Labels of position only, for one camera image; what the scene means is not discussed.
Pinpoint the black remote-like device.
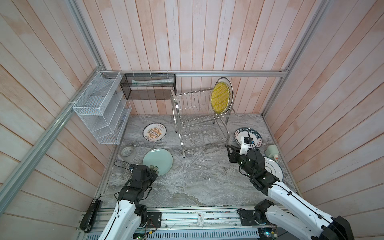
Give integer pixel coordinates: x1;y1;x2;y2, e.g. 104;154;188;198
80;199;101;233

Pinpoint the green rim white plate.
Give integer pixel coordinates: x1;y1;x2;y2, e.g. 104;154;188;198
234;127;263;148

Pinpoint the large orange sunburst plate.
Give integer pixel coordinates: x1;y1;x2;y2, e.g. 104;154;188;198
215;77;234;114

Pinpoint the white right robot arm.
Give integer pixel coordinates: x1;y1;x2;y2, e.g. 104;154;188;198
226;144;354;240

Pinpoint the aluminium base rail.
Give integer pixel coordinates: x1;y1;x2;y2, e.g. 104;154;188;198
95;206;319;240

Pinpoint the pale green cup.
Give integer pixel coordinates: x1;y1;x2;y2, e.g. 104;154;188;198
265;145;280;161

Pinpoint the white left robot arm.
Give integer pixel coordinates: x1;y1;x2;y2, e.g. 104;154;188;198
99;165;158;240

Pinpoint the small orange sunburst plate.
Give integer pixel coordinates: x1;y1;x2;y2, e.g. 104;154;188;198
143;123;167;142

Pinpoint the pale green flower plate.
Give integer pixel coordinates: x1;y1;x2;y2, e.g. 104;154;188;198
143;149;173;176

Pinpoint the white plate with cloud outline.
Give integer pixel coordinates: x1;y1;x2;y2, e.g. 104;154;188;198
264;157;284;182

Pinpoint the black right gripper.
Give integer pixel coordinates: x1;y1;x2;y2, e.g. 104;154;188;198
226;144;255;179

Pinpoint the white wire mesh shelf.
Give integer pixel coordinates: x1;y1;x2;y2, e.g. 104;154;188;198
73;71;132;145

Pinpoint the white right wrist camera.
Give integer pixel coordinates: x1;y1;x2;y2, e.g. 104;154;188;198
239;137;254;155

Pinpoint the steel two-tier dish rack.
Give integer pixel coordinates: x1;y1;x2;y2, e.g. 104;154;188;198
171;88;235;158

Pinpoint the yellow woven plate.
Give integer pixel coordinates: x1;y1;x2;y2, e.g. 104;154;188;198
211;82;231;114

